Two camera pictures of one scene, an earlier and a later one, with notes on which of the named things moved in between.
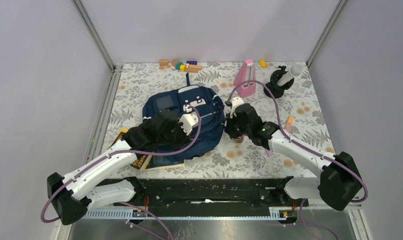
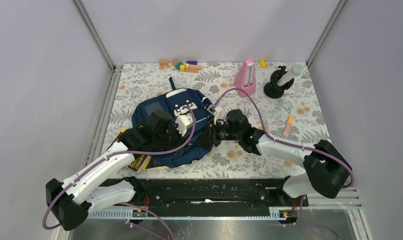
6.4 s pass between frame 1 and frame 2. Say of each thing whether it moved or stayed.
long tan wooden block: stayed
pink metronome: stayed
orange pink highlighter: stayed
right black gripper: moved
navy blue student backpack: moved
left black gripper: stayed
